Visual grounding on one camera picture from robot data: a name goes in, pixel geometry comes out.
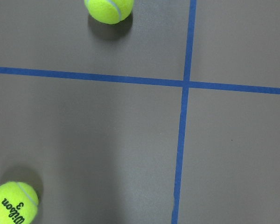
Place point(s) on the yellow tennis ball Wilson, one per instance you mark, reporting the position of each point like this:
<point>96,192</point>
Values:
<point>18,203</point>

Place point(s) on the yellow tennis ball far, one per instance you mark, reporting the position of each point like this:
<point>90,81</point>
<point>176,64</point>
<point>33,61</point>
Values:
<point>109,11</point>

